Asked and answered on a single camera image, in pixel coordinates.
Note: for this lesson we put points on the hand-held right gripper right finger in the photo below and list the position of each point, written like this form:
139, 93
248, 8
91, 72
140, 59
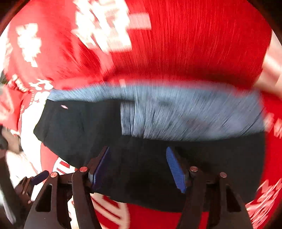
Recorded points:
176, 170

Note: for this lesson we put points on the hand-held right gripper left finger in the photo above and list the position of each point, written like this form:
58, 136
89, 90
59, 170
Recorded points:
100, 169

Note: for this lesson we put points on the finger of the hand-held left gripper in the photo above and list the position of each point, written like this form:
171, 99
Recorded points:
39, 177

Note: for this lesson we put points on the black pants with blue trim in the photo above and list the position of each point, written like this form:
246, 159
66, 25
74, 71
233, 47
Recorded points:
141, 158

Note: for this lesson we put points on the red printed blanket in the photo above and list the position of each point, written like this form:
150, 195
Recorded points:
187, 44

